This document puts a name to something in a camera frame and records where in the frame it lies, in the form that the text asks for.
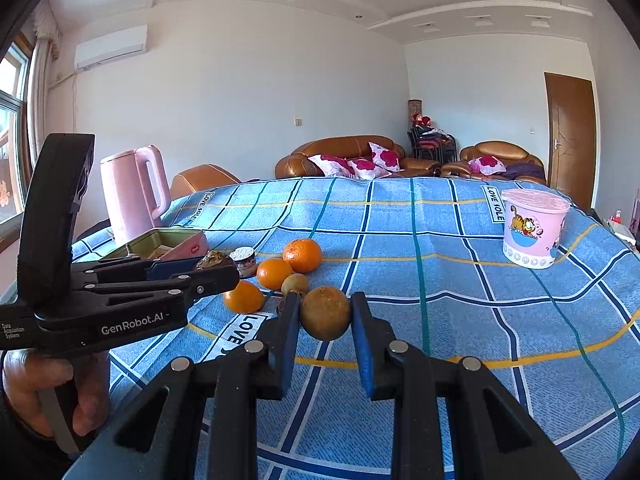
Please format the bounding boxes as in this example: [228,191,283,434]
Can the pink curtain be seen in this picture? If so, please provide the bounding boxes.
[26,0,62,167]

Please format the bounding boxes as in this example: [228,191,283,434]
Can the blue plaid tablecloth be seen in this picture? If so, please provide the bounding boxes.
[69,174,640,480]

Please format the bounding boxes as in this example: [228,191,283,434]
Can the large wrinkled orange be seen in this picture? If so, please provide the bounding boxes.
[282,238,322,274]

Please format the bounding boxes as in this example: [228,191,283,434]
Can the pink flowered cushion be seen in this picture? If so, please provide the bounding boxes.
[309,154,357,179]
[347,157,392,181]
[369,142,401,172]

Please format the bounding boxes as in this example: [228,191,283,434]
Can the pink flowered cushion right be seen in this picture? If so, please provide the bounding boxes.
[369,142,401,172]

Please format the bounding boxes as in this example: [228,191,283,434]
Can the pink electric kettle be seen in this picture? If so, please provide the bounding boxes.
[100,145,171,245]

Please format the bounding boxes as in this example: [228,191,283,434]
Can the left hand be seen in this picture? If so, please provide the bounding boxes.
[2,350,110,438]

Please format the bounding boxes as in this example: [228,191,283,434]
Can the brown leather armchair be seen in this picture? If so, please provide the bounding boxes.
[440,141,547,185]

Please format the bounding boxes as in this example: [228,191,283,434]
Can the stacked dark chairs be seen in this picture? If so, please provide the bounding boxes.
[408,126,458,164]

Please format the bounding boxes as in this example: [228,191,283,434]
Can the near brown leather seat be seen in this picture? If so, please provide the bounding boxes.
[170,164,241,200]

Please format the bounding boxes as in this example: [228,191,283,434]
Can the white air conditioner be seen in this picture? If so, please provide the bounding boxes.
[74,25,149,72]

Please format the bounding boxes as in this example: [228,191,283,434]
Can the pink flowered cushion left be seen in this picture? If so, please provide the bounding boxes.
[309,154,357,179]

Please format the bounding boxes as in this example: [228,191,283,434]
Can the smooth orange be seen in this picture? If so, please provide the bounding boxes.
[256,258,293,290]

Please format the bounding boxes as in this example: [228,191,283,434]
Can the small jar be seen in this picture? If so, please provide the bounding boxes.
[229,246,258,278]

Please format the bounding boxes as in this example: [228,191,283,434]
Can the window with frame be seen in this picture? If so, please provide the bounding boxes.
[0,32,34,250]

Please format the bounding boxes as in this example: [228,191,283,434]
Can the armchair pink cushion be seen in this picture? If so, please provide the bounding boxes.
[468,155,506,177]

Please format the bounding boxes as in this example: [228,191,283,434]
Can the small brown fruit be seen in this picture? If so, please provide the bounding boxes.
[299,286,352,341]

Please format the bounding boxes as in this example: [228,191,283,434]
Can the pink biscuit tin box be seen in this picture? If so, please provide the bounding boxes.
[102,228,208,261]

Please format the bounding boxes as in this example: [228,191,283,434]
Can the oval orange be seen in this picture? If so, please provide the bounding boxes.
[222,281,264,314]

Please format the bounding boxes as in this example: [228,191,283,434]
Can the pink cartoon plastic bucket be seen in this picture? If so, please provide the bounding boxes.
[501,188,570,270]

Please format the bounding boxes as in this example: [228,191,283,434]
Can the dark round stool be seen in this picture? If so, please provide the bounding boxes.
[75,219,111,240]

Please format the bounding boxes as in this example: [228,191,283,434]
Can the brown mangosteen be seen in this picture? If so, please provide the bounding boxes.
[194,250,233,270]

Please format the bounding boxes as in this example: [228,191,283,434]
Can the small kiwi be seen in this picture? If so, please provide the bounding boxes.
[281,273,310,297]

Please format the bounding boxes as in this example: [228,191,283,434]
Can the brown wooden door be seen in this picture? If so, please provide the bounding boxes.
[544,73,597,211]

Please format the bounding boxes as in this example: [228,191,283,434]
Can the long brown leather sofa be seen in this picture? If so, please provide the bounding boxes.
[274,136,442,179]

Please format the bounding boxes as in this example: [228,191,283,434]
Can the pink flowered cushion middle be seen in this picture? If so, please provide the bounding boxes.
[347,157,392,181]

